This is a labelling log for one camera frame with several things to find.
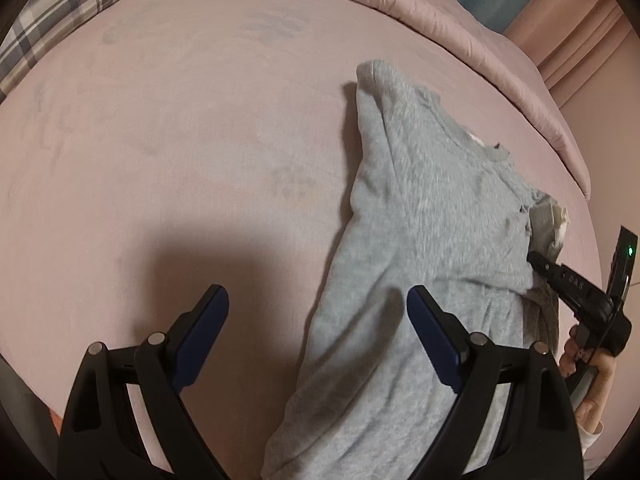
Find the plaid pillow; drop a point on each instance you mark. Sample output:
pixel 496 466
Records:
pixel 65 5

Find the pink bed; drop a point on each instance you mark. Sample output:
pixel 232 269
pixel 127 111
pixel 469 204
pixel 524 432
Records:
pixel 175 135

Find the person's right hand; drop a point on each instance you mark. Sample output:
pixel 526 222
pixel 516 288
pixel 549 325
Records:
pixel 600 385

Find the pink curtain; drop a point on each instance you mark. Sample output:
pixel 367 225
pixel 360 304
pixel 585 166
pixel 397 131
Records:
pixel 575 45

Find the pink folded comforter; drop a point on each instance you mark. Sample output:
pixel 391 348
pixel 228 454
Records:
pixel 450 25

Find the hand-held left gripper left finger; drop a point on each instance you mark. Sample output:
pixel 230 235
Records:
pixel 200 340

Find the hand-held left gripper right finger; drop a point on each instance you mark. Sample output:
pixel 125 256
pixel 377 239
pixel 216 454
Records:
pixel 432 340

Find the grey printed sweatshirt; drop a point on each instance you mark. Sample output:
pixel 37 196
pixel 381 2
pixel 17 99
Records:
pixel 425 200

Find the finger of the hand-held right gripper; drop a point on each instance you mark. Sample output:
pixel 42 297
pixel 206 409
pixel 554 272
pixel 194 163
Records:
pixel 570 285

